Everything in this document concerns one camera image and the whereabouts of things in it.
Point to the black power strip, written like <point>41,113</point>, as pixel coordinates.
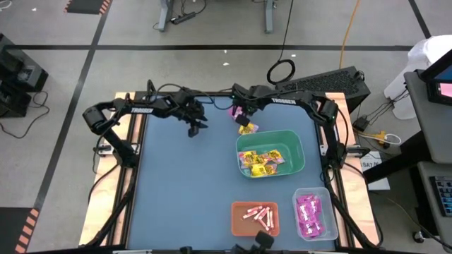
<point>183,17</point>

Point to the white printed paper sheet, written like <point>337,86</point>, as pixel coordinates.
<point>374,173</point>

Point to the black desk base beam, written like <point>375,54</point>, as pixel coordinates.
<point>399,162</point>

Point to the black floor mat striped edge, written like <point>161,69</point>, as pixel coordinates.
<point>10,225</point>
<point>86,6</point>

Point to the Smarties candy roll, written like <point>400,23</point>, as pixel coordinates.
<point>260,213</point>
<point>250,214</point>
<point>255,208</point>
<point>267,217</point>
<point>272,218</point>
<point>264,224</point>

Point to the black laptop pink screen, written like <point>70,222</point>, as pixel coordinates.
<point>438,75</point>

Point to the black table frame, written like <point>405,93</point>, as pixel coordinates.
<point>129,211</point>

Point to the black keyboard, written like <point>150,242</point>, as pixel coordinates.
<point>443,195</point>

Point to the grey keyboard desk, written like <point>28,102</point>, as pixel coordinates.
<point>429,169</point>

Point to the grey desk leg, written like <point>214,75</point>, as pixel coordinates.
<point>164,16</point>
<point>269,16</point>

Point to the yellow Sour Patch Kids packet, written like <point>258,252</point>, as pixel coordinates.
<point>258,170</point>
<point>248,128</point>
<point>271,169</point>
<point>247,158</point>
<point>276,156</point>

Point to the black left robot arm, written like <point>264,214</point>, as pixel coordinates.
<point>141,110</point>

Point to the orange plastic bin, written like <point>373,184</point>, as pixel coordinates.
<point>240,225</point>

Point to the black equipment rack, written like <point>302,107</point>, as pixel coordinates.
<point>17,77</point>

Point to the teal plastic bin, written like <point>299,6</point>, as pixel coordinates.
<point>282,141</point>

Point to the small white mounting plate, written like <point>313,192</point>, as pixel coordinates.
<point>105,150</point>
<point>323,150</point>

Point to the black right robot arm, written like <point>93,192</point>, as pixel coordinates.
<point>303,100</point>

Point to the clear plastic bin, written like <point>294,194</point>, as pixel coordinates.
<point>332,211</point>

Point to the white cloth bundle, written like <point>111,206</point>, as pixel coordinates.
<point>423,53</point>

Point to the black power adapter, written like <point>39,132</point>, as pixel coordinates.
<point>361,124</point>

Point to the white metal bracket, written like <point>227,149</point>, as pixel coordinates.
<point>132,252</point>

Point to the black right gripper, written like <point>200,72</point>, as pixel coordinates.
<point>247,100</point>

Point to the light wooden platform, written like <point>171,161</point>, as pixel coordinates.
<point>102,197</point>
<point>356,197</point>

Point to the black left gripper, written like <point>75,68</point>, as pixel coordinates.
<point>189,107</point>

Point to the black perforated computer case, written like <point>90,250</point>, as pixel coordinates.
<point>323,84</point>

